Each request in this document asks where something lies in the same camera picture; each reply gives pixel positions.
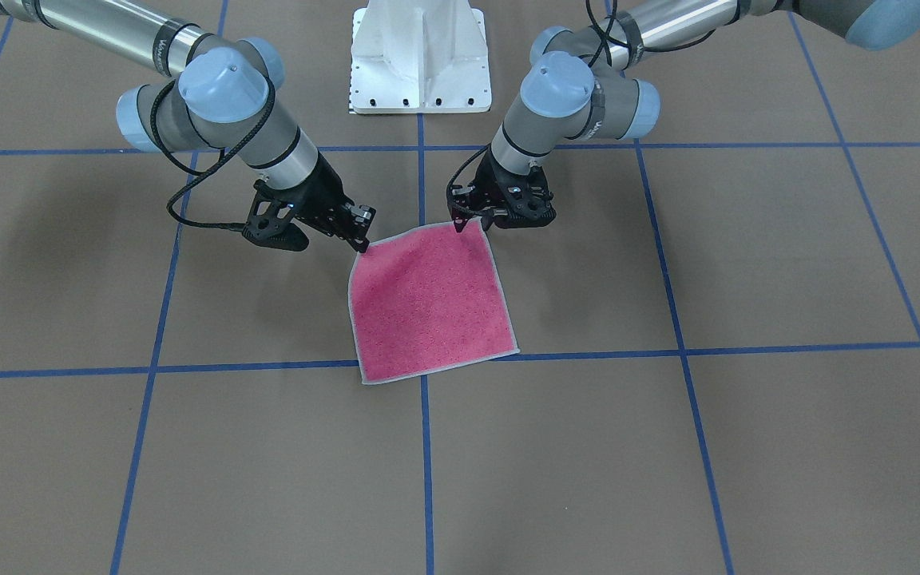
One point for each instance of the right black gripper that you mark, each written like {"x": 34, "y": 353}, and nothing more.
{"x": 319, "y": 196}

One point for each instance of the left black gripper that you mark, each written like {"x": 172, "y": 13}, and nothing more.
{"x": 502, "y": 177}

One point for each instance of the pink and grey towel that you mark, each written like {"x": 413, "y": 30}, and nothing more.
{"x": 428, "y": 300}

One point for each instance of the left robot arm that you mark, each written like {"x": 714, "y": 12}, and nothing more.
{"x": 576, "y": 90}

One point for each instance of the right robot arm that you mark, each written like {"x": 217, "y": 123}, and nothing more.
{"x": 218, "y": 102}

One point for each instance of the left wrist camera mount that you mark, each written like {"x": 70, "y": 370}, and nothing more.
{"x": 526, "y": 206}

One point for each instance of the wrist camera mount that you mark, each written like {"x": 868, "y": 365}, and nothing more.
{"x": 526, "y": 206}
{"x": 270, "y": 221}

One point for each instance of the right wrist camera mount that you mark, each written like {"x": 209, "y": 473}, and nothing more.
{"x": 270, "y": 221}

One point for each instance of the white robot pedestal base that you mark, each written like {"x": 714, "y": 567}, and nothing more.
{"x": 410, "y": 57}

